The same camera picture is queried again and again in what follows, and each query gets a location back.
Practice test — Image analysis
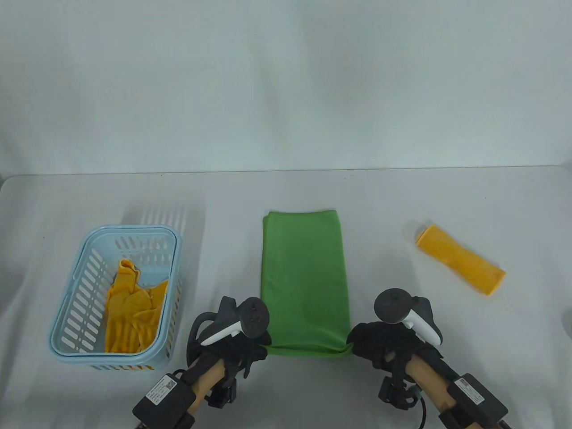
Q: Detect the green towel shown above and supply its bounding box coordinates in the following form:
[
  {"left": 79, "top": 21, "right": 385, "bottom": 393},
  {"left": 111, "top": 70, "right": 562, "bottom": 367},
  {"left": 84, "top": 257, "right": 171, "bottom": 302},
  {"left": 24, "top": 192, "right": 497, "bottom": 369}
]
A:
[{"left": 261, "top": 209, "right": 353, "bottom": 357}]

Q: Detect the yellow square towel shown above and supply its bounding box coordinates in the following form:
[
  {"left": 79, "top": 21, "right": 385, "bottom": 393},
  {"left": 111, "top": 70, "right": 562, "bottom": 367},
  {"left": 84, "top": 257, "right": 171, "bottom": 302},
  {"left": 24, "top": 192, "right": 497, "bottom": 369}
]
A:
[{"left": 416, "top": 225, "right": 507, "bottom": 297}]

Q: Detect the black wrist sensor box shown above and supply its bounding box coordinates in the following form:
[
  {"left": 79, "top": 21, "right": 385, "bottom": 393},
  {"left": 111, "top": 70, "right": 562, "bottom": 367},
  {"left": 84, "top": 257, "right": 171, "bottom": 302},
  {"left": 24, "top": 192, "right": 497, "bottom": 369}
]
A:
[
  {"left": 447, "top": 373, "right": 511, "bottom": 427},
  {"left": 133, "top": 373, "right": 198, "bottom": 427}
]

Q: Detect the person's left hand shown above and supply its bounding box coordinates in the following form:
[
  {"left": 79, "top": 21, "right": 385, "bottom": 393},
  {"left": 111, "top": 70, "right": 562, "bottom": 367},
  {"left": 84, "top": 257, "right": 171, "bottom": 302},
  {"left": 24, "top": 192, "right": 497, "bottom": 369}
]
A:
[{"left": 181, "top": 332, "right": 272, "bottom": 380}]

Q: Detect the grey white tracker controller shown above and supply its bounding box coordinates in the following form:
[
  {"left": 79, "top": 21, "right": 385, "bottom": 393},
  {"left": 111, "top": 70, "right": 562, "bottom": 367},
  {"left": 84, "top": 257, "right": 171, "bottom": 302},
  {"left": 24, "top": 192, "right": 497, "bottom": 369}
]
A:
[
  {"left": 374, "top": 288, "right": 444, "bottom": 346},
  {"left": 187, "top": 296, "right": 270, "bottom": 358}
]

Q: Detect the person's right hand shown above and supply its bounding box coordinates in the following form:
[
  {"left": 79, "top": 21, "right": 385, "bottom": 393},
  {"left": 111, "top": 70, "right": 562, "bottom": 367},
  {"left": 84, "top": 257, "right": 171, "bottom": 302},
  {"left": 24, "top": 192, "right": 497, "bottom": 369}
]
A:
[{"left": 346, "top": 321, "right": 447, "bottom": 370}]

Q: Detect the orange-yellow towel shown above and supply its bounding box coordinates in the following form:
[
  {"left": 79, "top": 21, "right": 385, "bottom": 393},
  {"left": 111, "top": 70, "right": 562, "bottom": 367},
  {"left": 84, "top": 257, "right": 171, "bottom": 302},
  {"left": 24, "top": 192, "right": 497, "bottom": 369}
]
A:
[{"left": 104, "top": 258, "right": 169, "bottom": 354}]

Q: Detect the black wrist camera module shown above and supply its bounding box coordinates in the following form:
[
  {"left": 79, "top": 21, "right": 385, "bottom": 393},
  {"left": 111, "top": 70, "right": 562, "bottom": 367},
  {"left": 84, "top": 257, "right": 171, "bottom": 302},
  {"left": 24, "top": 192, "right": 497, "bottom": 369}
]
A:
[
  {"left": 206, "top": 381, "right": 237, "bottom": 409},
  {"left": 379, "top": 377, "right": 423, "bottom": 410}
]

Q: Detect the light blue plastic basket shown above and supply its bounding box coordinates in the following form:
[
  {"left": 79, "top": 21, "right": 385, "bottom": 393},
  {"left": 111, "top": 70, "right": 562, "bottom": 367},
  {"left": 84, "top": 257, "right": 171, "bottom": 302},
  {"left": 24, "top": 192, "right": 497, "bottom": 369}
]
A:
[{"left": 48, "top": 225, "right": 184, "bottom": 371}]

